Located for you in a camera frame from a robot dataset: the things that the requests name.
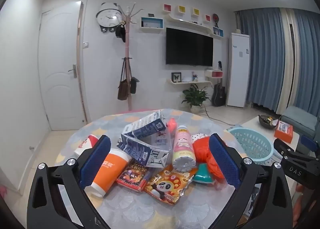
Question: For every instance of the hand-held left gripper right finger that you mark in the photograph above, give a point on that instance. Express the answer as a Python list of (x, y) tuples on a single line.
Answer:
[(225, 161)]

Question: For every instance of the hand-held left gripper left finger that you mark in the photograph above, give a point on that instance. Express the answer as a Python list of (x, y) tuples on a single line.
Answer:
[(96, 160)]

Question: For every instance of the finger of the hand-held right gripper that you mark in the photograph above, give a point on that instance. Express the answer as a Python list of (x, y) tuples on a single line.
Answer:
[(308, 142), (282, 146)]

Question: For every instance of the orange paper cup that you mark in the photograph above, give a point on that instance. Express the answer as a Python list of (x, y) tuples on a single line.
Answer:
[(110, 169)]

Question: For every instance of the light blue plastic basket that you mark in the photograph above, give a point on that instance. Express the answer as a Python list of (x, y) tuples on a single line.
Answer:
[(250, 144)]

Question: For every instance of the blue milk carton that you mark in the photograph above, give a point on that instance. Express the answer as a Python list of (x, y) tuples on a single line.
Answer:
[(140, 151), (145, 125)]

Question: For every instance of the orange box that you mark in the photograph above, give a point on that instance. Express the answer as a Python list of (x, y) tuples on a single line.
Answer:
[(283, 130)]

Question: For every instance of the red and white paper cup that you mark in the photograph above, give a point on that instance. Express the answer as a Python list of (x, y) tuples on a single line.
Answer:
[(85, 144)]

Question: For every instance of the blue sofa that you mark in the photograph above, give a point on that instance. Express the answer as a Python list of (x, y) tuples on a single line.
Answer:
[(300, 119)]

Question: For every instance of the red plastic bag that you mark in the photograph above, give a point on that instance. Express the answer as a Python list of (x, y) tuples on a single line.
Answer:
[(202, 151)]

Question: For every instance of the teal plastic cup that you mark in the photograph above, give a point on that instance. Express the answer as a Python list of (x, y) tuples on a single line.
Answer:
[(203, 175)]

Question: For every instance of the black bowl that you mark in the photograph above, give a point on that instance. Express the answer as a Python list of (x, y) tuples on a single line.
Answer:
[(266, 121)]

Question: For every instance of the white coffee table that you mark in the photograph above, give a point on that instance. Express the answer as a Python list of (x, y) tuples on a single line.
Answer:
[(255, 124)]

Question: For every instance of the polka dot wrapper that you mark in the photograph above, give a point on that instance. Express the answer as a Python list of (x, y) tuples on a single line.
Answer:
[(198, 136)]

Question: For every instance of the pink drink bottle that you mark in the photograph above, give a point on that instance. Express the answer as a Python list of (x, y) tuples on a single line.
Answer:
[(182, 149)]

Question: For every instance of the panda snack packet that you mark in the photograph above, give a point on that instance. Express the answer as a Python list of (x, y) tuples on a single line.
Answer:
[(165, 184)]

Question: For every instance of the orange-red packet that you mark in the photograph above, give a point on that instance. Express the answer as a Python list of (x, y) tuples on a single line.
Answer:
[(172, 125)]

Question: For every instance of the black guitar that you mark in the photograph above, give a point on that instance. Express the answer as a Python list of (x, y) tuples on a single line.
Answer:
[(218, 95)]

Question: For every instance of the potted green plant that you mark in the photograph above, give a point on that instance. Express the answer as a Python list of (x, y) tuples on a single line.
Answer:
[(195, 96)]

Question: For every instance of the brown bag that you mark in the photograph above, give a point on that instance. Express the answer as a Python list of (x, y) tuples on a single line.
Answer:
[(123, 90)]

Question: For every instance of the blue curtain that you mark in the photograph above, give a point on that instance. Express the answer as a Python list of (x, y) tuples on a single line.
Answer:
[(307, 64), (262, 56)]

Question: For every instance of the cream curtain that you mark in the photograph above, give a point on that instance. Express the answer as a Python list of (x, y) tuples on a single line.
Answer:
[(287, 64)]

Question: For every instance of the white tall refrigerator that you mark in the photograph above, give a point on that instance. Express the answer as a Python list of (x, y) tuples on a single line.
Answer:
[(237, 74)]

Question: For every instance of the red and white shelf box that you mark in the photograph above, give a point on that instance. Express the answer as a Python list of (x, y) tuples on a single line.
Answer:
[(213, 74)]

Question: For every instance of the pen holder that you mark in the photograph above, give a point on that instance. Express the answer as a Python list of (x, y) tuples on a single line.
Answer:
[(195, 78)]

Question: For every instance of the black figurine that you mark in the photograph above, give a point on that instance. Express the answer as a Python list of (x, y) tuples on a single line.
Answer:
[(219, 65)]

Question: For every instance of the pink coat rack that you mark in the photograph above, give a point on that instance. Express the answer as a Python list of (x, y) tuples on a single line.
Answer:
[(128, 69)]

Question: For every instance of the framed butterfly picture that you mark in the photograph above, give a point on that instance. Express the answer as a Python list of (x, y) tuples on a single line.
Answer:
[(176, 77)]

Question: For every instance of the white door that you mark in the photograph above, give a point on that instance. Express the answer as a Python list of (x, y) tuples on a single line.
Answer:
[(60, 69)]

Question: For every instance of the blue and white shelf box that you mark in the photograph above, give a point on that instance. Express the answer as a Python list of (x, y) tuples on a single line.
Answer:
[(218, 31), (151, 23)]

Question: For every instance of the red round ornament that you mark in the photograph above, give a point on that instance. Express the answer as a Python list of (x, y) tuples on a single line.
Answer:
[(215, 17)]

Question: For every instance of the white low wall shelf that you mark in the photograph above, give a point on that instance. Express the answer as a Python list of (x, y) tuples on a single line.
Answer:
[(190, 82)]

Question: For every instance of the wall light switch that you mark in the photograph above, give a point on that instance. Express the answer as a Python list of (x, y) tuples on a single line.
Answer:
[(86, 45)]

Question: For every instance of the wall-mounted television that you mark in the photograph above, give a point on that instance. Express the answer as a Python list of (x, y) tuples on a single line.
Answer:
[(188, 46)]

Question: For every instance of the white wavy wall shelf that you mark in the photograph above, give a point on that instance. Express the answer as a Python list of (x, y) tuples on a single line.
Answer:
[(190, 23)]

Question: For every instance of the panda wall clock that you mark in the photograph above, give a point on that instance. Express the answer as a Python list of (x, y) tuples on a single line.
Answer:
[(108, 16)]

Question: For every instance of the red cube wall box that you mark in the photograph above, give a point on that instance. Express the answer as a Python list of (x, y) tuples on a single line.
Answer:
[(207, 18), (167, 7)]

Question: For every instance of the yellow cube wall box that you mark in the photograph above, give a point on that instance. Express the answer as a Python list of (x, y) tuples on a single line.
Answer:
[(196, 11), (182, 9)]

